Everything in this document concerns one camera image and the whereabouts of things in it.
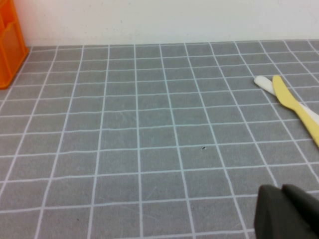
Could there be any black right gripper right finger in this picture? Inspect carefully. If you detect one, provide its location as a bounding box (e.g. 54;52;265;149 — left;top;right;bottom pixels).
282;184;319;239

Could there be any orange plastic cutlery holder crate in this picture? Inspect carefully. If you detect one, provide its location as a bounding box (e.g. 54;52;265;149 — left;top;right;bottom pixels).
0;0;30;90

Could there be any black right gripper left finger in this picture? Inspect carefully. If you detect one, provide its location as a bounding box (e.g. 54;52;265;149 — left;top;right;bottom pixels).
253;184;310;239

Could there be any white plastic utensil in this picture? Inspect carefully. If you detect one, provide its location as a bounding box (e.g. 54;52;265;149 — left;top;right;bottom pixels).
253;75;319;125

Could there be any grey checkered tablecloth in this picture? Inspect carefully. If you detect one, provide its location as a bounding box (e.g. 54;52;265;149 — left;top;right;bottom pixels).
0;39;319;239

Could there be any yellow plastic knife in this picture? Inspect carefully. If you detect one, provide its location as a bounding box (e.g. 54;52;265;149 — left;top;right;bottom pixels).
271;75;319;148

